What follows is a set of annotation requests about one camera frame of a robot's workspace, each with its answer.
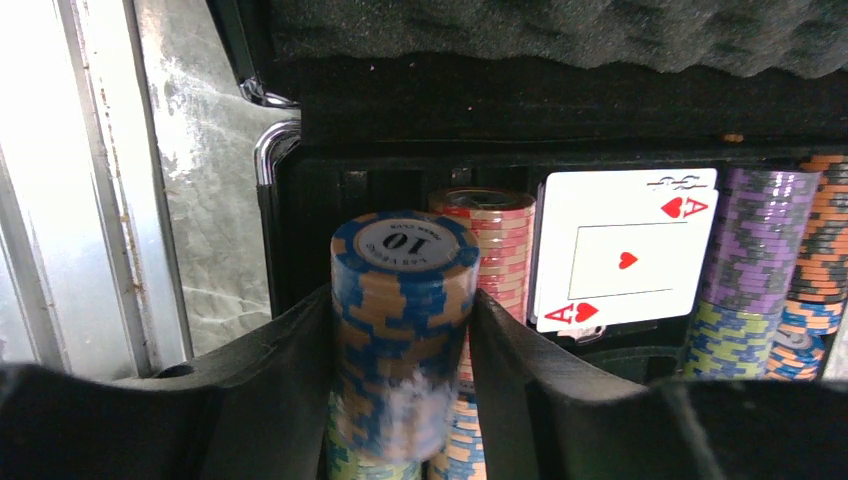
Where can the yellow green chip stack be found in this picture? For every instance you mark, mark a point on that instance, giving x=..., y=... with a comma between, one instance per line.
x=726, y=344

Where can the playing card deck ace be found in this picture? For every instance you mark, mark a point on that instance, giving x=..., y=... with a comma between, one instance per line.
x=617, y=247

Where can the brown red chip stack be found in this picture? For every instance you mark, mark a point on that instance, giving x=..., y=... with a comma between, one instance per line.
x=502, y=221

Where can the black poker chip case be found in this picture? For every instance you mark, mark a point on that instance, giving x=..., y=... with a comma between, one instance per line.
x=399, y=98

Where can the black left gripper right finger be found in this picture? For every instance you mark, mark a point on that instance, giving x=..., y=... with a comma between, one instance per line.
x=547, y=414

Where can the green black chip stack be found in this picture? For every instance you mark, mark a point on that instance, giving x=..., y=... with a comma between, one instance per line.
x=343, y=463

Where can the purple black chip stack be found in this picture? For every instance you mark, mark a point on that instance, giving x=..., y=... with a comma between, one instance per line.
x=759, y=224

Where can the blue orange chip stack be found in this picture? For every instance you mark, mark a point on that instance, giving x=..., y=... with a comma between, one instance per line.
x=402, y=286

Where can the orange black chip stack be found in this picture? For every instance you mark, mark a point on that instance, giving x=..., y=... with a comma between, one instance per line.
x=820, y=274

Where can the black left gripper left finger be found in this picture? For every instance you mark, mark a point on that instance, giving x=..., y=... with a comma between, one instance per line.
x=252, y=409

